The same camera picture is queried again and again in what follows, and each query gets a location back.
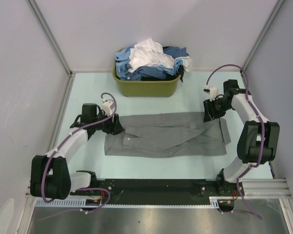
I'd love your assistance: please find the light blue shirt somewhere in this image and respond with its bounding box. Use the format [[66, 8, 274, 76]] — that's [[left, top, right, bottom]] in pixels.
[[115, 46, 183, 81]]

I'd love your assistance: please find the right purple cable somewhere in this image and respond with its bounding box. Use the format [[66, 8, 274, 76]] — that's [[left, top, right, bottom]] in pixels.
[[205, 63, 269, 220]]

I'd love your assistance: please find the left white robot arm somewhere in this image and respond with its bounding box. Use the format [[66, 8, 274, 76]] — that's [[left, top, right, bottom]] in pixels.
[[30, 99, 124, 202]]

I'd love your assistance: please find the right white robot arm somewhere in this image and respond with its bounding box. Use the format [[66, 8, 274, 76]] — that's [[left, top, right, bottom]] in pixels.
[[203, 79, 280, 195]]

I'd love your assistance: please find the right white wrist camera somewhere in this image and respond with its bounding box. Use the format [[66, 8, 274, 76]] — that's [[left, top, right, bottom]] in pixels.
[[204, 85, 219, 101]]

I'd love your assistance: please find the white slotted cable duct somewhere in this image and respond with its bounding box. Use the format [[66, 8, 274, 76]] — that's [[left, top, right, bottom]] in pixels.
[[35, 196, 237, 208]]

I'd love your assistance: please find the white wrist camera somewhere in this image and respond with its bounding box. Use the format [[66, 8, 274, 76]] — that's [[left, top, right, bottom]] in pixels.
[[204, 85, 219, 101], [102, 98, 115, 116]]

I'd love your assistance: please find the white shirt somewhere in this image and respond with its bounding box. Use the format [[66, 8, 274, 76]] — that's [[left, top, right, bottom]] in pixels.
[[128, 38, 193, 75]]

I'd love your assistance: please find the black garment with button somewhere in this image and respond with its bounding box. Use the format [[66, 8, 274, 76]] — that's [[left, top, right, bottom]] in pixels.
[[140, 65, 185, 82]]

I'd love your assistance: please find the aluminium frame rail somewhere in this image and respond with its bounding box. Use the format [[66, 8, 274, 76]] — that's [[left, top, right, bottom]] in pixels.
[[242, 179, 292, 199]]

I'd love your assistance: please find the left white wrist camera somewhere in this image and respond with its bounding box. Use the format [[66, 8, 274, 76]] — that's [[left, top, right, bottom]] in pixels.
[[102, 98, 115, 116]]

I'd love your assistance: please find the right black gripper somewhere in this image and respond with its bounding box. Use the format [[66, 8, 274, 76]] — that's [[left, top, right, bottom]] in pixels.
[[204, 97, 233, 122]]

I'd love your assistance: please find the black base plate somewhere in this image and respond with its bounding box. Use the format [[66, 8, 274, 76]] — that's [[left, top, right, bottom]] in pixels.
[[70, 177, 246, 212]]

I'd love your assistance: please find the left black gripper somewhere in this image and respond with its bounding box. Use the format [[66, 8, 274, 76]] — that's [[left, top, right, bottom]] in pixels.
[[92, 110, 124, 136]]

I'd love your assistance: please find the olive green laundry basket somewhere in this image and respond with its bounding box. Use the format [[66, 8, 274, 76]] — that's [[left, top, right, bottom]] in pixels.
[[112, 61, 181, 97]]

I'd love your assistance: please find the dark blue dotted shirt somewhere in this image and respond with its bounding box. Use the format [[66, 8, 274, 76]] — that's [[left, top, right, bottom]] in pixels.
[[122, 46, 192, 81]]

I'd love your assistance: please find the grey long sleeve shirt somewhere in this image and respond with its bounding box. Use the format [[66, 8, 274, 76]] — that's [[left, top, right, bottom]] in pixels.
[[105, 112, 231, 158]]

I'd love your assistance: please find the purple cable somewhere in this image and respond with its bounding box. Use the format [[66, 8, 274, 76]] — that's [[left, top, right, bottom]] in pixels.
[[38, 92, 118, 221], [205, 63, 269, 220]]

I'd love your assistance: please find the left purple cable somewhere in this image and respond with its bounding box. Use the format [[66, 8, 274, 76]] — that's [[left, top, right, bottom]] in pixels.
[[38, 92, 118, 221]]

